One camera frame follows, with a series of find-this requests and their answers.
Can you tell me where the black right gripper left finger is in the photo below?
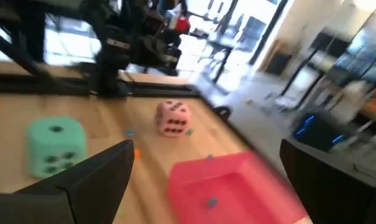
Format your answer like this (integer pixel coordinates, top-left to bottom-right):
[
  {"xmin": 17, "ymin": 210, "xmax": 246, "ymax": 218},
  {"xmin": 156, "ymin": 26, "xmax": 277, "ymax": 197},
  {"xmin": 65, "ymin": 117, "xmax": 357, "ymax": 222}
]
[{"xmin": 0, "ymin": 139, "xmax": 135, "ymax": 224}]

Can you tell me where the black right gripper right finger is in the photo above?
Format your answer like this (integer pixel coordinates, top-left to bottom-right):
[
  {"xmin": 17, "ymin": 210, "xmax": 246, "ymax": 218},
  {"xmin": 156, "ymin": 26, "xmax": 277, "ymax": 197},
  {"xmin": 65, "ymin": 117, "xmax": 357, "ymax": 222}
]
[{"xmin": 280, "ymin": 138, "xmax": 376, "ymax": 224}]

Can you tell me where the large green foam die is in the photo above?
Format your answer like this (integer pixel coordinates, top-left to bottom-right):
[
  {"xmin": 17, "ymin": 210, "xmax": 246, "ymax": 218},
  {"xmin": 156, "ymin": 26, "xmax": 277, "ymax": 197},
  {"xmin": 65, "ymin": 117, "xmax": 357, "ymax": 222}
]
[{"xmin": 25, "ymin": 116, "xmax": 88, "ymax": 179}]

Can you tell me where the pink foam die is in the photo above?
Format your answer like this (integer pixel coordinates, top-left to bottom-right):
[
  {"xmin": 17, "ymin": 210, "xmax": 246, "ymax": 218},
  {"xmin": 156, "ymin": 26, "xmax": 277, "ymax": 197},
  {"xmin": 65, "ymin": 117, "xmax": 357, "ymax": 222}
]
[{"xmin": 155, "ymin": 100, "xmax": 193, "ymax": 138}]

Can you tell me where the pink translucent plastic bin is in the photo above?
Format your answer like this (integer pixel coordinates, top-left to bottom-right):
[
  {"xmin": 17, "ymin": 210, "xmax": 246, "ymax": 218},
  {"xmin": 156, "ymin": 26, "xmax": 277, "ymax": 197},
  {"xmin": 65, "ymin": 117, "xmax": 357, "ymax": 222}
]
[{"xmin": 167, "ymin": 150, "xmax": 310, "ymax": 224}]

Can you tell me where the red object on desk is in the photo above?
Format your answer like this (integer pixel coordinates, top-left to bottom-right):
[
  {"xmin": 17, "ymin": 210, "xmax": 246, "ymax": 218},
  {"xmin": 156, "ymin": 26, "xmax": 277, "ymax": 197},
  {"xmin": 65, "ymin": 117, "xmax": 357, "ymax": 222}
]
[{"xmin": 175, "ymin": 17, "xmax": 191, "ymax": 34}]

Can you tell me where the black computer with blue lights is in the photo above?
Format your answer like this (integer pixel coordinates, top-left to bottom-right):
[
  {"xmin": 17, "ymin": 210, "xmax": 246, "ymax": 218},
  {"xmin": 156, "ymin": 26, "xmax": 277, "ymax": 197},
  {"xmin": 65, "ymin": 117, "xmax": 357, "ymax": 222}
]
[{"xmin": 293, "ymin": 110, "xmax": 350, "ymax": 152}]

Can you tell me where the black cable loop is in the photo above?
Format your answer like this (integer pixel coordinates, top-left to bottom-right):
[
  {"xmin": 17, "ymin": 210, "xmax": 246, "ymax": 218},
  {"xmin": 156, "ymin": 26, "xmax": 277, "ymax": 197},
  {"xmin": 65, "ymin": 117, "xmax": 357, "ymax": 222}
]
[{"xmin": 213, "ymin": 105, "xmax": 232, "ymax": 121}]

